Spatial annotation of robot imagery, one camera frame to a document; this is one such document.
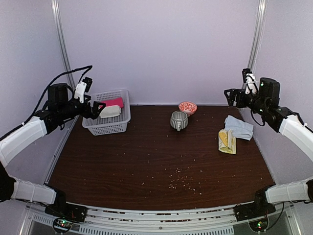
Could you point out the red white patterned bowl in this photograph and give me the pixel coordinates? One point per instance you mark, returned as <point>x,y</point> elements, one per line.
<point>188,107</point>

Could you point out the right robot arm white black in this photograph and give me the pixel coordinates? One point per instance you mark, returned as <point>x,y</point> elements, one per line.
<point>265,102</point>

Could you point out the beige towel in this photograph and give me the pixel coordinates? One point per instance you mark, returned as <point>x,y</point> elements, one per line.
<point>110,111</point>

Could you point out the aluminium front rail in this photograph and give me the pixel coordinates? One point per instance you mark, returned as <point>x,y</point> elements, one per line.
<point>205,221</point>

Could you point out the yellow green patterned towel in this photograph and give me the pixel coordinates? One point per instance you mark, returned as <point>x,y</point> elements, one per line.
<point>226,142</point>

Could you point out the aluminium corner post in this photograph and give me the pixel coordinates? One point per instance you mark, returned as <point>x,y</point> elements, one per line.
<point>60,34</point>
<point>258,33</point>

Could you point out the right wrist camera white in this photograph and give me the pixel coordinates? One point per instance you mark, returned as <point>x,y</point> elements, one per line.
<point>249,79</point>

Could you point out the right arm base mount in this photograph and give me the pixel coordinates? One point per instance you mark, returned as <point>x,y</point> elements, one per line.
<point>251,210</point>

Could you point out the light blue towel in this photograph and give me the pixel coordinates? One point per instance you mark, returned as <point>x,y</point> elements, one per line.
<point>239,128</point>

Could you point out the grey striped ceramic mug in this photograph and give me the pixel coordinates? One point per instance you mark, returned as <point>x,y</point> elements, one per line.
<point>179,120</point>

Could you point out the left aluminium corner post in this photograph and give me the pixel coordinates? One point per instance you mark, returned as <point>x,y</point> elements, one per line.
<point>60,34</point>

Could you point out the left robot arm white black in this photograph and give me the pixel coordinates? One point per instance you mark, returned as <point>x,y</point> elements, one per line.
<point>57,110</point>

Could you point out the white perforated plastic basket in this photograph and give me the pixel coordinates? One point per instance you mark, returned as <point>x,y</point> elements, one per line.
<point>110,125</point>

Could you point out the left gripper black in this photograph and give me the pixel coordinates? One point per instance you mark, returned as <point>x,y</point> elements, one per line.
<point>94,113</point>

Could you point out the right aluminium corner post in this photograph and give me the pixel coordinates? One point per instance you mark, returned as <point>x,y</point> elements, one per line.
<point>258,33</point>

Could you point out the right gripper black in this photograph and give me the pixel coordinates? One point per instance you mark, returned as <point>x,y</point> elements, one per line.
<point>240,104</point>

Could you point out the pink microfibre towel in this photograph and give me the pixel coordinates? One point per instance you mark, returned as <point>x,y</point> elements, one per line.
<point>112,102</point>

